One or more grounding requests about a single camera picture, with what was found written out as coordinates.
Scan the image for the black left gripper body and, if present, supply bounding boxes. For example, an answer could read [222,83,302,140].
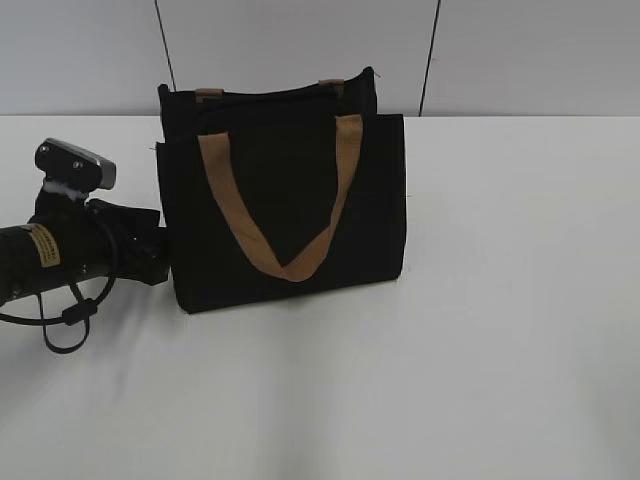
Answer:
[30,192,169,286]

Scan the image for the black bag with tan handles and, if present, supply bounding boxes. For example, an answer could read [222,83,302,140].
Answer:
[156,67,407,313]

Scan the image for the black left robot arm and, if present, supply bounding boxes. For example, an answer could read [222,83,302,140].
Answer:
[1,191,169,303]

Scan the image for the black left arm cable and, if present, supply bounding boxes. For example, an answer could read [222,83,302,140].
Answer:
[0,209,119,357]

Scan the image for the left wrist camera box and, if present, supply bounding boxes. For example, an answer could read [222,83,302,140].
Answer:
[35,138,117,193]

